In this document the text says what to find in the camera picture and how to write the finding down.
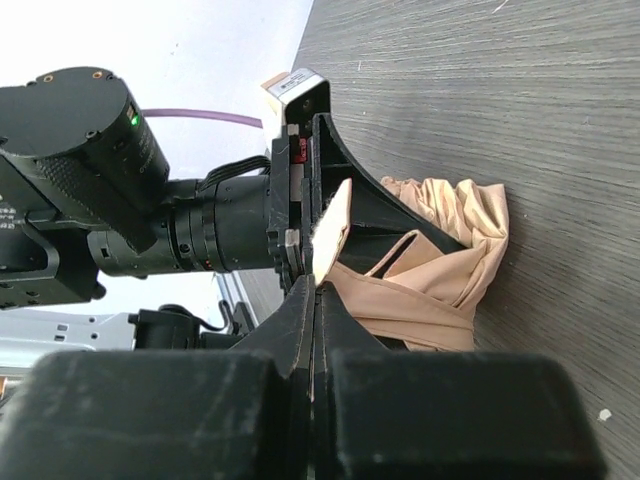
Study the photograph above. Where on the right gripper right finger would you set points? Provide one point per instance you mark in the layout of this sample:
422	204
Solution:
397	414

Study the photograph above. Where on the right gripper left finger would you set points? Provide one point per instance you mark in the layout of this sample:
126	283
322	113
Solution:
241	413

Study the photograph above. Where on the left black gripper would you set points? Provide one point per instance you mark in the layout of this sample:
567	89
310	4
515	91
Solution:
378	219

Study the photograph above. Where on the beige folding umbrella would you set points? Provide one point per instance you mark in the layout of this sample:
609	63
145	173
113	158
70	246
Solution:
413	293

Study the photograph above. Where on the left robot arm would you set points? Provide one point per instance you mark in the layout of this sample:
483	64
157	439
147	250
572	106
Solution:
86	190

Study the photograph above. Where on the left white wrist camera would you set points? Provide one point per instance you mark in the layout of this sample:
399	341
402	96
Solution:
294	99

